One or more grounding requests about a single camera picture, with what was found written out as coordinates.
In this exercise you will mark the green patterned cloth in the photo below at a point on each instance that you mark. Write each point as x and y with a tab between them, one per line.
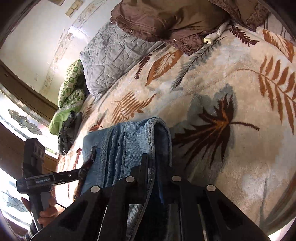
70	97

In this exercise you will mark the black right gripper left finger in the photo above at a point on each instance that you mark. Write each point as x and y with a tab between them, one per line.
133	188

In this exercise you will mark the brown satin garment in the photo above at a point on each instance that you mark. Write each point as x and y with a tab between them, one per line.
184	23

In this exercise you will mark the small wooden wall plaque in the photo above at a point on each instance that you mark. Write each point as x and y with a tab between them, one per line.
57	2

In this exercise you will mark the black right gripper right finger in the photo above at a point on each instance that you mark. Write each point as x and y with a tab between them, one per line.
172	188

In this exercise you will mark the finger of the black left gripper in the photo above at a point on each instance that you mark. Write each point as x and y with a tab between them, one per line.
67	176

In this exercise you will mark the wooden window frame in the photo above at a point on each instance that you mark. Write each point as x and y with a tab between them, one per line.
27	115

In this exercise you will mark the dark grey folded garment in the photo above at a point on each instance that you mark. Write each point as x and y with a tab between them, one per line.
68	132

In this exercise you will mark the grey quilted pillow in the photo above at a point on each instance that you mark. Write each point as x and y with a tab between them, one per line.
111	54

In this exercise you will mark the blue denim jeans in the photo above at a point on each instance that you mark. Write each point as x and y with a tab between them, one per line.
116	151

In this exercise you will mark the cream leaf pattern blanket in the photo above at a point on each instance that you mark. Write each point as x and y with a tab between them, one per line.
230	108

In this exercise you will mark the beige wall switch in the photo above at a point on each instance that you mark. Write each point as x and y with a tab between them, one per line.
74	7

